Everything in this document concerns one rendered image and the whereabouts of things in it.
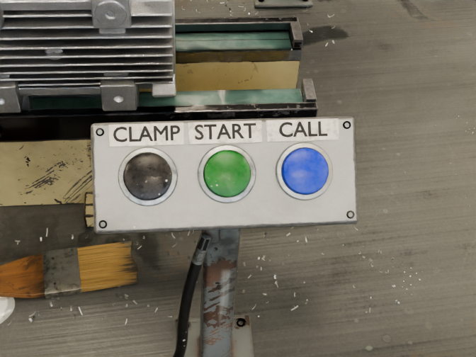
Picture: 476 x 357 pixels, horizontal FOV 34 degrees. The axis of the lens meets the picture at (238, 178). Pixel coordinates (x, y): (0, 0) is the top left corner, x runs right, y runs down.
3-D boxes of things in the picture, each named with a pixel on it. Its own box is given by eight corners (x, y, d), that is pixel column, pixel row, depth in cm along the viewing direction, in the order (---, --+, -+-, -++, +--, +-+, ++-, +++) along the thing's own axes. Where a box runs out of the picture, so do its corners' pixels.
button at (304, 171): (280, 195, 51) (283, 195, 49) (278, 149, 51) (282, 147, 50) (324, 193, 52) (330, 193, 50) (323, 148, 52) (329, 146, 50)
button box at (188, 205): (99, 231, 54) (92, 235, 49) (95, 129, 54) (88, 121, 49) (343, 222, 56) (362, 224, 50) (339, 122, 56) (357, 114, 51)
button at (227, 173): (203, 198, 51) (205, 197, 49) (201, 151, 51) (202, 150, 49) (249, 196, 51) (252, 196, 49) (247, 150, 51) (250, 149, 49)
